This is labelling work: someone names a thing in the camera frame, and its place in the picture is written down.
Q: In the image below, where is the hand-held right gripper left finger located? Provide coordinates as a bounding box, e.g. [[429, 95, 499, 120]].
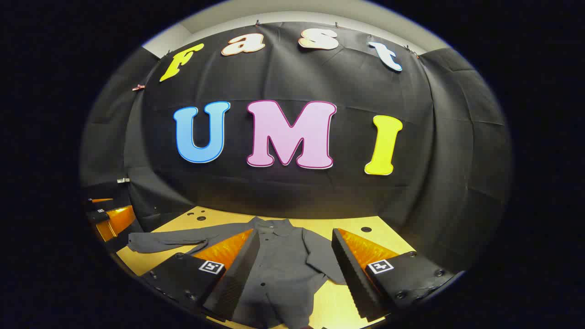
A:
[[139, 228, 261, 321]]

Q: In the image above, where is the grey button-up shirt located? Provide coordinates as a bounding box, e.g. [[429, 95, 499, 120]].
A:
[[127, 217, 348, 329]]

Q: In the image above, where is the black backdrop cloth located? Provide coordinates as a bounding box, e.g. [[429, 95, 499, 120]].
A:
[[80, 21, 512, 275]]

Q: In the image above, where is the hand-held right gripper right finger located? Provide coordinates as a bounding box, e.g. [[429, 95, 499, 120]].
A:
[[331, 228, 456, 321]]

